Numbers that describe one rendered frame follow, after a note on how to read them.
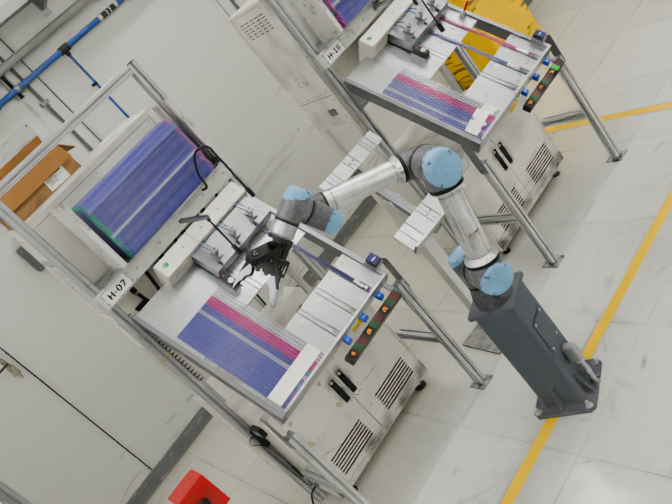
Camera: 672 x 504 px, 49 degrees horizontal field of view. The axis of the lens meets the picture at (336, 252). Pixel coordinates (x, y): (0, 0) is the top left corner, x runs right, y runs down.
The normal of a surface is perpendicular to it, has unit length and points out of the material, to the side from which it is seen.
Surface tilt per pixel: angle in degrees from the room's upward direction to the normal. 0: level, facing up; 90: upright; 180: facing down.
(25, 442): 90
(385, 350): 90
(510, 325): 93
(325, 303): 45
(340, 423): 90
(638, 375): 0
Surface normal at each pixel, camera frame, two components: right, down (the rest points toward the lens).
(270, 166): 0.56, -0.03
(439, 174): 0.25, 0.14
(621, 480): -0.61, -0.69
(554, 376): -0.33, 0.67
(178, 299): -0.03, -0.50
